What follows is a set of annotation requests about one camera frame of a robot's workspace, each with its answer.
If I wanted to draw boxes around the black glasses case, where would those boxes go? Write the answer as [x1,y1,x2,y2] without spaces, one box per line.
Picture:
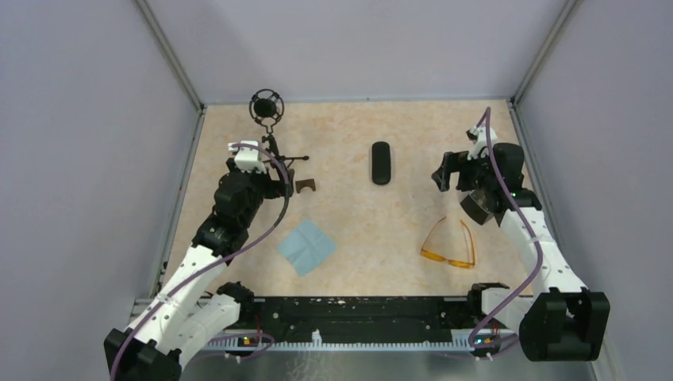
[371,141,392,186]

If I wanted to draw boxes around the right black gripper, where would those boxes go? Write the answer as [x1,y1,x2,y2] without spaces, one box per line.
[432,145,497,194]

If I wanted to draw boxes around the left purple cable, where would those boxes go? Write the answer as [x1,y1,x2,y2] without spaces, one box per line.
[109,142,294,381]

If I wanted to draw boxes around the purple cable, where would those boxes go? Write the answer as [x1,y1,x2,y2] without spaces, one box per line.
[109,142,294,381]
[467,107,544,348]

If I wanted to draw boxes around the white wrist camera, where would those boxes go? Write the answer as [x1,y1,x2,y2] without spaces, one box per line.
[467,125,498,160]
[228,140,267,174]

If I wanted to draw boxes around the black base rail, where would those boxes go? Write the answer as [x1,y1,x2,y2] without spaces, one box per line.
[224,296,484,344]

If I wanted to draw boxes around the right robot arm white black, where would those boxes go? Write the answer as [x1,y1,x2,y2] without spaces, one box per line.
[431,143,610,362]

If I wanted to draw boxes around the orange sunglasses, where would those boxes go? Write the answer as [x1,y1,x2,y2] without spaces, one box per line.
[420,217,476,269]

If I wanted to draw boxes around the light blue cleaning cloth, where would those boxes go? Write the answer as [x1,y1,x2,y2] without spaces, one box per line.
[278,219,337,276]

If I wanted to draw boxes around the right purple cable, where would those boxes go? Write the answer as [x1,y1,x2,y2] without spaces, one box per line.
[467,107,544,348]

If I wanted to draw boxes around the small brown wooden block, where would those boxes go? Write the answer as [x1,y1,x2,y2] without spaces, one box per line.
[295,179,317,194]

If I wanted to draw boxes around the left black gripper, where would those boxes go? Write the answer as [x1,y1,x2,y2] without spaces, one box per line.
[228,157,294,226]

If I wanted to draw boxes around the black microphone on tripod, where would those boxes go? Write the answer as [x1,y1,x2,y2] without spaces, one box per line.
[248,88,310,168]

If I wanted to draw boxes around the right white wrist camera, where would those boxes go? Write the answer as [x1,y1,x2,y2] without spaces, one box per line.
[467,125,498,160]

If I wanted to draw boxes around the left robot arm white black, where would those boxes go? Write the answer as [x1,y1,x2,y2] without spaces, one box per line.
[104,159,294,380]

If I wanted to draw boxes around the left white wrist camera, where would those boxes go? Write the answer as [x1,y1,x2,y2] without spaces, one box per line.
[228,140,267,174]

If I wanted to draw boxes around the white cable duct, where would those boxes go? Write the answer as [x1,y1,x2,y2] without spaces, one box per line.
[202,329,519,354]

